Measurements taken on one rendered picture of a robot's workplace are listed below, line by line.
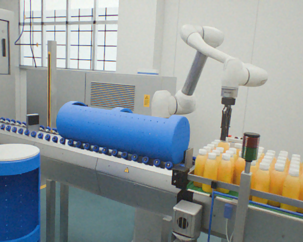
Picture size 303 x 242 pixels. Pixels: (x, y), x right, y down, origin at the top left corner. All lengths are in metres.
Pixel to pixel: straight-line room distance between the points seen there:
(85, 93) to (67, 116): 1.85
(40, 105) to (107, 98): 1.17
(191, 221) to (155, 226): 1.11
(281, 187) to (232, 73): 0.61
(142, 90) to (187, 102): 1.16
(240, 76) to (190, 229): 0.81
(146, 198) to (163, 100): 0.83
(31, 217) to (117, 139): 0.66
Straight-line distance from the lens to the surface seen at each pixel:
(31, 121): 2.39
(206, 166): 1.42
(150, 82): 3.28
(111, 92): 3.54
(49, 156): 2.12
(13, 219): 1.87
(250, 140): 1.12
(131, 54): 4.53
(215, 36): 2.04
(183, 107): 2.28
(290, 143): 4.32
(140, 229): 2.51
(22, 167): 1.47
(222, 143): 1.60
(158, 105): 2.20
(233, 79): 1.53
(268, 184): 1.39
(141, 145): 1.61
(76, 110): 1.93
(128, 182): 1.72
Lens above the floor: 1.46
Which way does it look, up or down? 10 degrees down
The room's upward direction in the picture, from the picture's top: 4 degrees clockwise
